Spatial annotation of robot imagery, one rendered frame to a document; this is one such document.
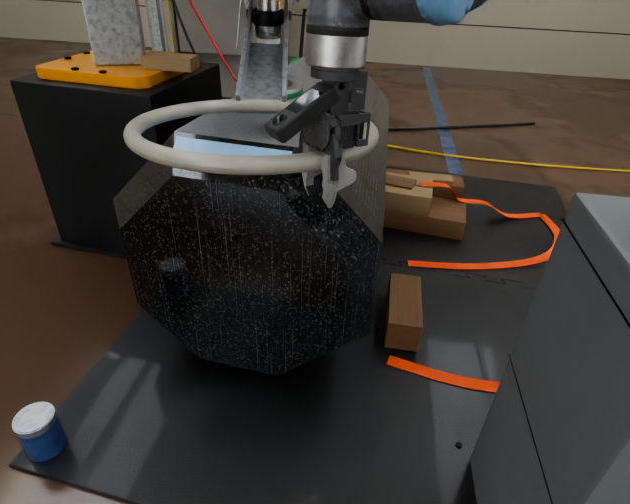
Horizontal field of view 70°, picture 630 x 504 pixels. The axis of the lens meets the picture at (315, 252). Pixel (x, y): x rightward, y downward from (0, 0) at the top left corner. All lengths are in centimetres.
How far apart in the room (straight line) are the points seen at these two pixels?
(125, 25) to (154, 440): 151
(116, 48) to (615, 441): 197
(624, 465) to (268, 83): 108
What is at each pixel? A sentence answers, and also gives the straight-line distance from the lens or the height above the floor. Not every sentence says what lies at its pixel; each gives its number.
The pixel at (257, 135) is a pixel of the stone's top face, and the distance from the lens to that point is 119.
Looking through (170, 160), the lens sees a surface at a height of 92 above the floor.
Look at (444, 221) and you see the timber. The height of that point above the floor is 11.
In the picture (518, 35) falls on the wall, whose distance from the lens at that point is 656.
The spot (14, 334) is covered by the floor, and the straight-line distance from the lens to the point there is 199.
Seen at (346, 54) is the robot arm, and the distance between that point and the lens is 69.
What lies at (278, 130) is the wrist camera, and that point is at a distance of 68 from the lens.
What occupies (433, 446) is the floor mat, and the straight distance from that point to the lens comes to 147.
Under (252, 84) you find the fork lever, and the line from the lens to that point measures 127.
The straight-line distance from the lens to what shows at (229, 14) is 430.
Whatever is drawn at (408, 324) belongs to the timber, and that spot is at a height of 13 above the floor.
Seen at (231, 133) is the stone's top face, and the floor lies 80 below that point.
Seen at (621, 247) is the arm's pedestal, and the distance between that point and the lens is 81.
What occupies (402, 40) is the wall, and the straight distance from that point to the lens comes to 638.
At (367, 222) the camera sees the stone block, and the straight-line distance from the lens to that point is 118.
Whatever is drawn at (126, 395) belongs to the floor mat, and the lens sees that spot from 160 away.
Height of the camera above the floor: 120
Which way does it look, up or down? 34 degrees down
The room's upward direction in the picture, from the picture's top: 3 degrees clockwise
